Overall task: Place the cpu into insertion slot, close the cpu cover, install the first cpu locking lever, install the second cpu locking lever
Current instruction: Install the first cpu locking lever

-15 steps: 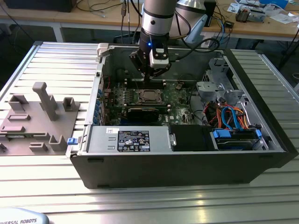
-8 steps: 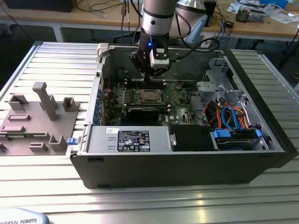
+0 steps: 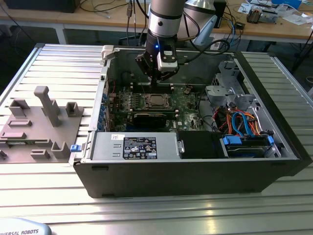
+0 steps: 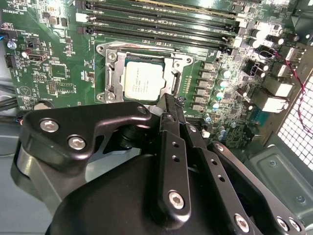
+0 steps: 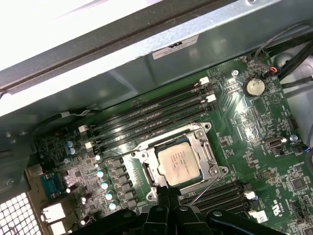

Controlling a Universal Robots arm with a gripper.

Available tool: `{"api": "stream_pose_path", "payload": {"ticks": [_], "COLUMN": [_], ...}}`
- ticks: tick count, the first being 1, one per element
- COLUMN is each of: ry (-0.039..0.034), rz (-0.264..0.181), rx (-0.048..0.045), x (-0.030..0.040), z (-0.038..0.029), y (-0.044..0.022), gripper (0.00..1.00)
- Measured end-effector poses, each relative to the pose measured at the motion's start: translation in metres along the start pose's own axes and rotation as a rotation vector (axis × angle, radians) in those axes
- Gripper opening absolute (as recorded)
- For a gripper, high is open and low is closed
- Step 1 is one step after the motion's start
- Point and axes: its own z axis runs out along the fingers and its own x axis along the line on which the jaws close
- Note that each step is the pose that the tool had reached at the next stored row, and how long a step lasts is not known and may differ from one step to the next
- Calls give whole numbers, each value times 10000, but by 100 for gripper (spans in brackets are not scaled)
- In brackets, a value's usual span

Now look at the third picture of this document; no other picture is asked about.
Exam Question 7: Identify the blue flat data wire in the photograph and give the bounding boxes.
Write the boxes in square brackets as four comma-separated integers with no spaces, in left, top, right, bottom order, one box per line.
[237,111,256,138]
[231,111,245,137]

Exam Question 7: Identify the thin black arched wire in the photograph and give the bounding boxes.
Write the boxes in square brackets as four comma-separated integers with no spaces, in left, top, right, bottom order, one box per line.
[186,77,209,87]

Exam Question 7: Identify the small electronic device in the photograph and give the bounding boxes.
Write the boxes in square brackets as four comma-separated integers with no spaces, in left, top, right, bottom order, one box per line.
[246,6,279,24]

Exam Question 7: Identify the grey plastic case handle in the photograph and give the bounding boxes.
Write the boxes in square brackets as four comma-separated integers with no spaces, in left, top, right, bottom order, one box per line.
[100,45,116,61]

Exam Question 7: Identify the pale blue teach pendant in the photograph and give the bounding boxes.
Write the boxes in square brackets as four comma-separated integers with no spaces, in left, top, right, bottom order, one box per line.
[0,217,53,235]

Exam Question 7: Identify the wooden desk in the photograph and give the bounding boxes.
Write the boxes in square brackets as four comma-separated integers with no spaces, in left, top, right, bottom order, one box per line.
[0,0,150,45]
[210,0,313,45]

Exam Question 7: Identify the grey plastic parts rack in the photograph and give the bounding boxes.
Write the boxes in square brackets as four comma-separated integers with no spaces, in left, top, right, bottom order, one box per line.
[0,85,85,164]

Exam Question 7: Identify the black plastic shroud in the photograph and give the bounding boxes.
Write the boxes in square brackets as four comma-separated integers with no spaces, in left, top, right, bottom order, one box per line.
[176,131,225,160]

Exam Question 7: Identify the black PC case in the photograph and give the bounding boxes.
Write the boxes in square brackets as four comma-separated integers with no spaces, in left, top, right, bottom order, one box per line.
[69,45,313,199]

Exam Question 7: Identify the silver metal bracket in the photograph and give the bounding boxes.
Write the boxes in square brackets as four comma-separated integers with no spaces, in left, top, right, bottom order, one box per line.
[204,85,237,105]

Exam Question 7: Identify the thick black wrist cable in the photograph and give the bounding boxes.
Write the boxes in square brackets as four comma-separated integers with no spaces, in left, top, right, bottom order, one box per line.
[178,39,232,66]

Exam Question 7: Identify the CPU socket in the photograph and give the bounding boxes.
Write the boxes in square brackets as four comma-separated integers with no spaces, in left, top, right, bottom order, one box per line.
[145,93,172,110]

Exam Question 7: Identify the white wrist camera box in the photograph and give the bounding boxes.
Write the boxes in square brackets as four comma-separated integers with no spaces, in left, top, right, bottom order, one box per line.
[157,46,179,72]

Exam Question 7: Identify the black upright stand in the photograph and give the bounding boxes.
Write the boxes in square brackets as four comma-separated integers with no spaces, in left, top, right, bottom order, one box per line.
[214,0,227,28]

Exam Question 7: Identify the orange wire bundle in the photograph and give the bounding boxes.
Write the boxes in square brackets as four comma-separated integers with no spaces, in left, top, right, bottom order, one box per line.
[215,110,262,136]

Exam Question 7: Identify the thin red wire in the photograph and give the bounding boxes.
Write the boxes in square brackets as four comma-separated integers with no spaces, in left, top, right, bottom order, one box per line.
[108,77,117,96]

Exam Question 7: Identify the black computer box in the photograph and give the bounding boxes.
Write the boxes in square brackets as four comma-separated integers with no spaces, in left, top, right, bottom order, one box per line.
[4,0,77,13]

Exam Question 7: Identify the grey power supply unit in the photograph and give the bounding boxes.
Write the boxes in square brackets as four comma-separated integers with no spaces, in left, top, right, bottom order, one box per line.
[90,132,181,163]

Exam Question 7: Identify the black looped wire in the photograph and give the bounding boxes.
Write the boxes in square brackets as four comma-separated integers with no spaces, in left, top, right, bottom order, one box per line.
[195,89,217,133]

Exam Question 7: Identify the hard disk in blue carrier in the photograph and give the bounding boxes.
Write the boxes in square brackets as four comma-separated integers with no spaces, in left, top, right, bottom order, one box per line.
[221,136,268,160]
[241,135,274,148]

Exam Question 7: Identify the black graphics card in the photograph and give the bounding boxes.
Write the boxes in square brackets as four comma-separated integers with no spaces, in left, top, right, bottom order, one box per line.
[132,112,169,129]

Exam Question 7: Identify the white paper sheets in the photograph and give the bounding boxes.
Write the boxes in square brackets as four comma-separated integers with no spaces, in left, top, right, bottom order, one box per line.
[278,12,313,25]

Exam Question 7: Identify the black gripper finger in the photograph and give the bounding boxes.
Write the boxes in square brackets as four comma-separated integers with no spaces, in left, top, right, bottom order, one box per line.
[134,52,158,87]
[158,67,179,83]

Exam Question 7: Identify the green motherboard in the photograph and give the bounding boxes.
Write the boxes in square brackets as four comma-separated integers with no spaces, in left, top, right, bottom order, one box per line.
[107,83,215,134]

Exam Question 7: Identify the blue cardboard box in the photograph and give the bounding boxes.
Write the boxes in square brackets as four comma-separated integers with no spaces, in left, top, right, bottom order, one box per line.
[271,0,303,9]

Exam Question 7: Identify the metal drive cage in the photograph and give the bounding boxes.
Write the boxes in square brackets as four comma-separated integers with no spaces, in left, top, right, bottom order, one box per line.
[204,60,260,116]

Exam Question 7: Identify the thin metal locking lever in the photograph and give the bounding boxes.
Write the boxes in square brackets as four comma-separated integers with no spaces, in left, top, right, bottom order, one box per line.
[137,77,148,99]

